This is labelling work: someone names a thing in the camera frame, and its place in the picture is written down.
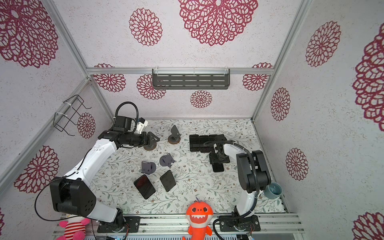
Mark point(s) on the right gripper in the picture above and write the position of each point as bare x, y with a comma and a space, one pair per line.
213, 159

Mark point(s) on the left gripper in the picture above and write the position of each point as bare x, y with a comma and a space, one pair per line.
144, 140

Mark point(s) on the purple-edged phone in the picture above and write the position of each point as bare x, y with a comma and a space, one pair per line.
217, 138

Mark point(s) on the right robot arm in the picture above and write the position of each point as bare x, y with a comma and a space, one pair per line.
253, 174

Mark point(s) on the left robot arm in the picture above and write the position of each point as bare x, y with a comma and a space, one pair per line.
72, 195

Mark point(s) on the wooden base stand back-right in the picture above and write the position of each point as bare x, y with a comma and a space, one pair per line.
175, 136

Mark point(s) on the grey phone stand middle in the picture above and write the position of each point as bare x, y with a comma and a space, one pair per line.
167, 160

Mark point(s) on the grey phone stand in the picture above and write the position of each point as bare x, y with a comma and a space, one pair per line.
167, 160
148, 168

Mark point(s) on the grey phone stand left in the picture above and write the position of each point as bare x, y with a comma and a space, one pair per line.
148, 168

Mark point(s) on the red shark plush toy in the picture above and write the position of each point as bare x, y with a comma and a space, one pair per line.
199, 214

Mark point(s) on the teal cup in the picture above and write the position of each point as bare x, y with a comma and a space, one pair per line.
273, 191

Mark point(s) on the pink striped plush toy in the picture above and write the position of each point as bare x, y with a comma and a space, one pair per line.
75, 227

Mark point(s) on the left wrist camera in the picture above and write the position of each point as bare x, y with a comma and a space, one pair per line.
141, 124

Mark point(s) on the dark grey wall shelf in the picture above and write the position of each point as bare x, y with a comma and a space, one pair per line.
191, 80

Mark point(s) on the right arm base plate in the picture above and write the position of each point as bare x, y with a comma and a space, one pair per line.
248, 224

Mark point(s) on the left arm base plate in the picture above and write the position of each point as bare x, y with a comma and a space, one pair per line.
124, 224

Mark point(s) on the black wire wall rack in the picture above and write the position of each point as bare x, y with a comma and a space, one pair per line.
65, 117

